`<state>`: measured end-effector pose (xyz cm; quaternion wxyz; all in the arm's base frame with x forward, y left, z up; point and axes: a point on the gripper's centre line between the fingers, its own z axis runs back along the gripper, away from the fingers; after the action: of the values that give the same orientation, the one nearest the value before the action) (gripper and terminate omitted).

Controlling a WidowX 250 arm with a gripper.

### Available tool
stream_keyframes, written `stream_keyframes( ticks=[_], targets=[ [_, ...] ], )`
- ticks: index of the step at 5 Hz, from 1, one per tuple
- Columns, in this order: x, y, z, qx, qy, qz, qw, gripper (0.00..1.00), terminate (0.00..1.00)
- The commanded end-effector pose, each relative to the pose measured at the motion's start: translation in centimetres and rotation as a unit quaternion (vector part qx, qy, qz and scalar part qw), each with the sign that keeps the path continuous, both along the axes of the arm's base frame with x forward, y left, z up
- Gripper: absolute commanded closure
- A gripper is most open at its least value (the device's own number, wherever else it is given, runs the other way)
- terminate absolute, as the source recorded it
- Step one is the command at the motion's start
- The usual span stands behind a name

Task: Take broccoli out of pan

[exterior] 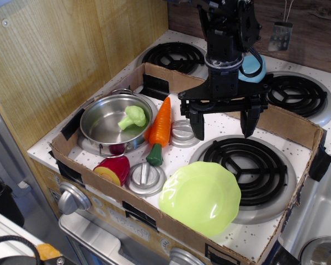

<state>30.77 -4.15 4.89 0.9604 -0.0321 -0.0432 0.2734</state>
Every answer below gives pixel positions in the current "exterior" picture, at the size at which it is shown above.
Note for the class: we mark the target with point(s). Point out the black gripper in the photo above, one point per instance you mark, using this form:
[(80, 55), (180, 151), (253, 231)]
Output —
[(224, 92)]

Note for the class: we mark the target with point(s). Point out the orange toy carrot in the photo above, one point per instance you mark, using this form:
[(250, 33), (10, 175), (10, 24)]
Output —
[(160, 133)]

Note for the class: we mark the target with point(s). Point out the green toy broccoli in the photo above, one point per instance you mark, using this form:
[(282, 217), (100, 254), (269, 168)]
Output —
[(134, 116)]

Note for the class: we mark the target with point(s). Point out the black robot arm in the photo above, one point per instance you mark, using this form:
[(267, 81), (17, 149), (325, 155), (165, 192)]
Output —
[(230, 29)]

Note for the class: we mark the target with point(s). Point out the silver stove knob upper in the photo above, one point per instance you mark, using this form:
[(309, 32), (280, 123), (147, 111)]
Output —
[(181, 134)]

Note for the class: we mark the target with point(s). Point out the silver stove knob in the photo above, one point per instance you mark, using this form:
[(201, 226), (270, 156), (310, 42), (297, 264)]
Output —
[(145, 180), (181, 134)]

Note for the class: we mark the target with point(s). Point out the light blue plastic bowl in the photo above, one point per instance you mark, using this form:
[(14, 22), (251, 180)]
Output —
[(251, 65)]

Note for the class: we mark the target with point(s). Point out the back left black burner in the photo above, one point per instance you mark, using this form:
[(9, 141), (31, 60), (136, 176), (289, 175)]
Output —
[(181, 57)]

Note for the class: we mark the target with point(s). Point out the black burner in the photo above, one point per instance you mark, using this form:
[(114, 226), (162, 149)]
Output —
[(300, 94), (264, 175), (181, 57)]

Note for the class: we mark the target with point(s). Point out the front right black burner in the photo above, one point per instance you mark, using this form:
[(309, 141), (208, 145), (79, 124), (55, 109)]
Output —
[(264, 175)]

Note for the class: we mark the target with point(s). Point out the back right black burner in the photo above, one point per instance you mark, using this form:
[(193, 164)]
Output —
[(300, 94)]

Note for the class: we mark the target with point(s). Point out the light green plastic plate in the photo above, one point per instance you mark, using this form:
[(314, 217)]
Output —
[(204, 196)]

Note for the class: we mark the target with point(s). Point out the hanging silver slotted spatula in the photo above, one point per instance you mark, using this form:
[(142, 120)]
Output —
[(282, 31)]

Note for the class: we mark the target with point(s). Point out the silver stove knob lower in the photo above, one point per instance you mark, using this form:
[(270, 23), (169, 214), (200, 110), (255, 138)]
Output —
[(145, 180)]

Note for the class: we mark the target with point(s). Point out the red toy pepper half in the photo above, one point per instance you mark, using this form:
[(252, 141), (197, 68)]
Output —
[(114, 169)]

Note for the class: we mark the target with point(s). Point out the front left silver burner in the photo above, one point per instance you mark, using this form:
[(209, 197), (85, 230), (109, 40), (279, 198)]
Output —
[(85, 146)]

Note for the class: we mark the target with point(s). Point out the silver metal sink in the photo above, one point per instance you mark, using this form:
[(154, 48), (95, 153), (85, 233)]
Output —
[(306, 238)]

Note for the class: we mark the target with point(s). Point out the silver front knob bottom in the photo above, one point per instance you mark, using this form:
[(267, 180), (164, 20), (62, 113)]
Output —
[(179, 256)]

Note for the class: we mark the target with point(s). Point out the silver oven front knob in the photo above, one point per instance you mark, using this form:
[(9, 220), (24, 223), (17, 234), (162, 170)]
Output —
[(72, 199)]

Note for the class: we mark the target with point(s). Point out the orange object bottom left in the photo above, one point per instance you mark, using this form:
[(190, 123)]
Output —
[(46, 252)]

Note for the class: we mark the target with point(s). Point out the silver oven door handle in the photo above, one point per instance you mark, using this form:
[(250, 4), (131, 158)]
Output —
[(95, 243)]

